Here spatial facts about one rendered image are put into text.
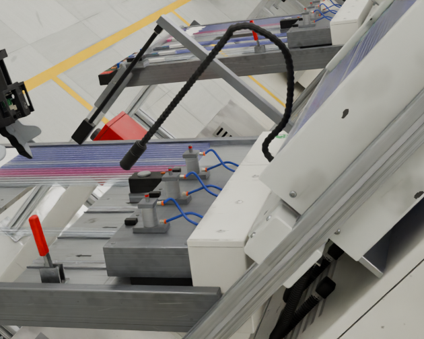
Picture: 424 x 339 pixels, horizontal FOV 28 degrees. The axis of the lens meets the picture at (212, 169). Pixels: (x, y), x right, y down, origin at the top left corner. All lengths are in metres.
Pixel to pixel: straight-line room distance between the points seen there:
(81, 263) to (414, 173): 0.55
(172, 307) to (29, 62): 2.90
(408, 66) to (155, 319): 0.49
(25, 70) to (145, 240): 2.74
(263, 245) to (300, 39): 1.54
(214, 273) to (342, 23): 1.45
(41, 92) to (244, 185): 2.58
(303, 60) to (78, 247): 1.30
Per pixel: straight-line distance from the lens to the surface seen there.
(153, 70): 2.63
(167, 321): 1.18
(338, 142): 1.00
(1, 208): 1.62
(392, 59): 0.97
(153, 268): 1.19
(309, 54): 2.50
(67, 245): 1.39
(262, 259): 1.05
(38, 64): 4.00
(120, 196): 1.57
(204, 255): 1.14
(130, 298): 1.18
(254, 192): 1.28
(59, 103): 3.82
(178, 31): 1.37
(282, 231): 1.03
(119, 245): 1.20
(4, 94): 1.35
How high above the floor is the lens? 1.81
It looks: 25 degrees down
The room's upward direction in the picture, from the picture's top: 41 degrees clockwise
